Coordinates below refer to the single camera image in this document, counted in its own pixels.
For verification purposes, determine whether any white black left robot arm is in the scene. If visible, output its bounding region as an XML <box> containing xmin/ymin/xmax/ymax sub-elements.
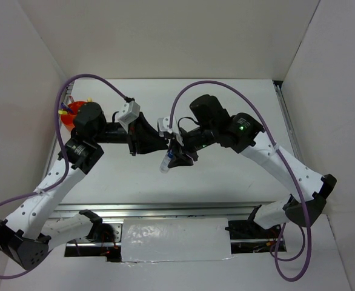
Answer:
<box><xmin>0</xmin><ymin>101</ymin><xmax>168</xmax><ymax>270</ymax></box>

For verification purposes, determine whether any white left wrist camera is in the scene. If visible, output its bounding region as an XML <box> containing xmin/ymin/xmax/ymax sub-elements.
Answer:
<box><xmin>116</xmin><ymin>101</ymin><xmax>141</xmax><ymax>127</ymax></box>

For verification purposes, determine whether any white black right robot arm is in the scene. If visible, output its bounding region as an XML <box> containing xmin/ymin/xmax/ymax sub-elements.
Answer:
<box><xmin>158</xmin><ymin>95</ymin><xmax>337</xmax><ymax>238</ymax></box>

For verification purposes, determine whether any white front cover panel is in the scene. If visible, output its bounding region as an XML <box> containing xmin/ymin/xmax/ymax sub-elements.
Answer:
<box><xmin>121</xmin><ymin>218</ymin><xmax>232</xmax><ymax>263</ymax></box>

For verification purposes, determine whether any orange round divided container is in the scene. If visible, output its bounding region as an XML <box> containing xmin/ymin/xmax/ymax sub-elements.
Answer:
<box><xmin>60</xmin><ymin>101</ymin><xmax>86</xmax><ymax>132</ymax></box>

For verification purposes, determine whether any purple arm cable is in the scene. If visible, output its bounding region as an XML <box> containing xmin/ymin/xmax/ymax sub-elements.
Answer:
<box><xmin>0</xmin><ymin>73</ymin><xmax>134</xmax><ymax>280</ymax></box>
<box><xmin>170</xmin><ymin>80</ymin><xmax>313</xmax><ymax>281</ymax></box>

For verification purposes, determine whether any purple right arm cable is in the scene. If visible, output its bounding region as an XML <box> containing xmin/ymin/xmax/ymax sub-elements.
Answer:
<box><xmin>170</xmin><ymin>80</ymin><xmax>313</xmax><ymax>281</ymax></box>

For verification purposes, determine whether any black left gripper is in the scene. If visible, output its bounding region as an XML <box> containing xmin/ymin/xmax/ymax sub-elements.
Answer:
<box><xmin>93</xmin><ymin>111</ymin><xmax>168</xmax><ymax>156</ymax></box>

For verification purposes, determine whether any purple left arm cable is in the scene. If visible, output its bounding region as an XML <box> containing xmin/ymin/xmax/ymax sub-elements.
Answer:
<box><xmin>0</xmin><ymin>73</ymin><xmax>134</xmax><ymax>280</ymax></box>

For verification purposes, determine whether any clear tape ring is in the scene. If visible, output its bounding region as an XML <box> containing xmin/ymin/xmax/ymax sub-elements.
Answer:
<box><xmin>159</xmin><ymin>150</ymin><xmax>174</xmax><ymax>173</ymax></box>

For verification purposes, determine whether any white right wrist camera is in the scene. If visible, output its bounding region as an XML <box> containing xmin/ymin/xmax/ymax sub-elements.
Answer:
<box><xmin>157</xmin><ymin>117</ymin><xmax>184</xmax><ymax>146</ymax></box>

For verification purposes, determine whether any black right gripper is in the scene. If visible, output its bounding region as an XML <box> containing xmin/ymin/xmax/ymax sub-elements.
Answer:
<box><xmin>165</xmin><ymin>122</ymin><xmax>216</xmax><ymax>168</ymax></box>

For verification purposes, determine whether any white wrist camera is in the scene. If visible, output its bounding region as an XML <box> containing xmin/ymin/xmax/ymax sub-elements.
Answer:
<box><xmin>116</xmin><ymin>101</ymin><xmax>141</xmax><ymax>127</ymax></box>
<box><xmin>157</xmin><ymin>117</ymin><xmax>184</xmax><ymax>146</ymax></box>

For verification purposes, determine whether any blue ballpoint pen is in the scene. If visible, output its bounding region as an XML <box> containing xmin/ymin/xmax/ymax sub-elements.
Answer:
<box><xmin>61</xmin><ymin>102</ymin><xmax>73</xmax><ymax>113</ymax></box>

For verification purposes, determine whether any aluminium rail frame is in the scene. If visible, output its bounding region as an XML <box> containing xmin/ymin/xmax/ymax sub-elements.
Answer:
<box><xmin>53</xmin><ymin>79</ymin><xmax>294</xmax><ymax>218</ymax></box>

